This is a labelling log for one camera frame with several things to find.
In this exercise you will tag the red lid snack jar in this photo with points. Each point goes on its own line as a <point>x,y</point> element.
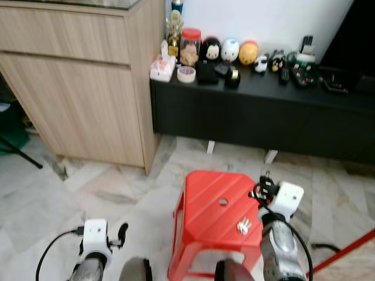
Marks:
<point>190,50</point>

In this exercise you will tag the orange round plush toy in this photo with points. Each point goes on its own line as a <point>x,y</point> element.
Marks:
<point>248,54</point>

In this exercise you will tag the small key bunch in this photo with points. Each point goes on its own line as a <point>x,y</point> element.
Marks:
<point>244,226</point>

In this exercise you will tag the small panda figure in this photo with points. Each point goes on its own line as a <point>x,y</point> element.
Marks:
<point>261,64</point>

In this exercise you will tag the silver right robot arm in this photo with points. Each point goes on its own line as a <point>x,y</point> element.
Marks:
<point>281,252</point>

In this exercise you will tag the green bag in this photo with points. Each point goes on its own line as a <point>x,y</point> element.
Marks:
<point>9,132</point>

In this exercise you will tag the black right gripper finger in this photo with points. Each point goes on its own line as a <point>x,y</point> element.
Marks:
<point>268,175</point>

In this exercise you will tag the blue trophy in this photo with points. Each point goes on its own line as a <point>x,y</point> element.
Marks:
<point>177,6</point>

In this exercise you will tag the pink tissue pack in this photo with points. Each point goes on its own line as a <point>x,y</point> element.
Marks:
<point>162,67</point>

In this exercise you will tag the black television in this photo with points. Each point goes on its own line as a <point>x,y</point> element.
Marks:
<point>354,35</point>

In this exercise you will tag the robot left leg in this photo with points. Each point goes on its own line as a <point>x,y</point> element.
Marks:
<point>136,271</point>

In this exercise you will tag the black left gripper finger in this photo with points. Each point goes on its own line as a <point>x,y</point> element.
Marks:
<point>122,233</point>

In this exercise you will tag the white tape roll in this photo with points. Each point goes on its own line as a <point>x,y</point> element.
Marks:
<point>186,74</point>

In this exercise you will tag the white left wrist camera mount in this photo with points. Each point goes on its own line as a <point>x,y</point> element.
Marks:
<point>95,237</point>

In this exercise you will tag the green black gadget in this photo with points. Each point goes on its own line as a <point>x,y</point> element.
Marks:
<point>305,73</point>

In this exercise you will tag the robot right leg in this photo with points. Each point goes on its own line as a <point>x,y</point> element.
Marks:
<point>234,272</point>

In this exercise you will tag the black white animal figure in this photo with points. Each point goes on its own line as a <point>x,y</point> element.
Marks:
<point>277,61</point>

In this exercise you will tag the small gold trophy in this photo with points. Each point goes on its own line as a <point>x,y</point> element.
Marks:
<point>174,35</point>

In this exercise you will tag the black round plush toy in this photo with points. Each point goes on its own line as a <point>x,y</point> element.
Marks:
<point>211,50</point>

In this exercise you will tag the black tape dispenser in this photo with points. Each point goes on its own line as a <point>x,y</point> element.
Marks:
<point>232,79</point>

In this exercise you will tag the white round plush toy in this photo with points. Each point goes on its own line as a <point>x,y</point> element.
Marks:
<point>230,51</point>

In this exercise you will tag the black box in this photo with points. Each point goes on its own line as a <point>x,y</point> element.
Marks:
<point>206,73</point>

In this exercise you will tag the red plastic stool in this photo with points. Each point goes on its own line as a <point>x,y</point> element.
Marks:
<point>211,216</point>

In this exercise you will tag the black low console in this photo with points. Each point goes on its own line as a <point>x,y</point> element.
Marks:
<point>263,120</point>

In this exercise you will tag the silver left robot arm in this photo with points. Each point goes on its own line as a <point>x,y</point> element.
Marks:
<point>91,270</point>

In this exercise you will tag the marble pattern board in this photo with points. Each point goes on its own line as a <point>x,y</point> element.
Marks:
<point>345,249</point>

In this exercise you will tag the robot leg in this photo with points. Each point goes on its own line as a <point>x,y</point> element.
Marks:
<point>234,272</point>
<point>136,271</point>

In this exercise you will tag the light wooden cabinet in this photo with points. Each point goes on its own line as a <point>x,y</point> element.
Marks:
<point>70,88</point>

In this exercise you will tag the black flat tray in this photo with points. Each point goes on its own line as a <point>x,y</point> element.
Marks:
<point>335,82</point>

